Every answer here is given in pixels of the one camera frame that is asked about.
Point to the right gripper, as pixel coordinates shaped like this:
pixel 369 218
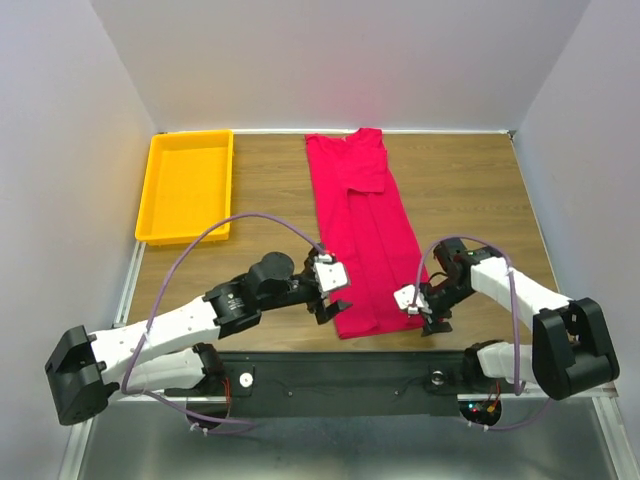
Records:
pixel 432 325

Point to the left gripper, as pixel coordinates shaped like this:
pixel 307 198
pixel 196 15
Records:
pixel 321 311

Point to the red t shirt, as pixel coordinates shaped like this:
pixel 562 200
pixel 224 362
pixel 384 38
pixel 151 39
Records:
pixel 361 219

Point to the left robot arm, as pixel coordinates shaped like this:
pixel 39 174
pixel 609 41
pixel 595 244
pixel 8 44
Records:
pixel 86 371

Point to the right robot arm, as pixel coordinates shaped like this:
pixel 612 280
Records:
pixel 560 344

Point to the silver knob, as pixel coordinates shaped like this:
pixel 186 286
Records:
pixel 438 378

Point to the white knob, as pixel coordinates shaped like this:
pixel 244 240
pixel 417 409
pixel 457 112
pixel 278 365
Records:
pixel 246 380

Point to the yellow plastic tray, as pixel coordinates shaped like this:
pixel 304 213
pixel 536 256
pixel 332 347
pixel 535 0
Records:
pixel 187 186

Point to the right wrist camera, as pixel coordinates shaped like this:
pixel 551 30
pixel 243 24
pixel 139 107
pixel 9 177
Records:
pixel 411 301

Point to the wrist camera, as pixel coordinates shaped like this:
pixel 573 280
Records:
pixel 411 301
pixel 331 274

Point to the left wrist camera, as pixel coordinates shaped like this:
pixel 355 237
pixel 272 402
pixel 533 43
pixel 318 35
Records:
pixel 331 274

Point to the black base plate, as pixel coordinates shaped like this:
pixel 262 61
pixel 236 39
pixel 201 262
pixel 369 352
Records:
pixel 347 384

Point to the aluminium frame rail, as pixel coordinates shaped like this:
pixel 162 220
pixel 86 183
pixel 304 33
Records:
pixel 608 390

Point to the left aluminium side rail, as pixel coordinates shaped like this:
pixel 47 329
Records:
pixel 128 290

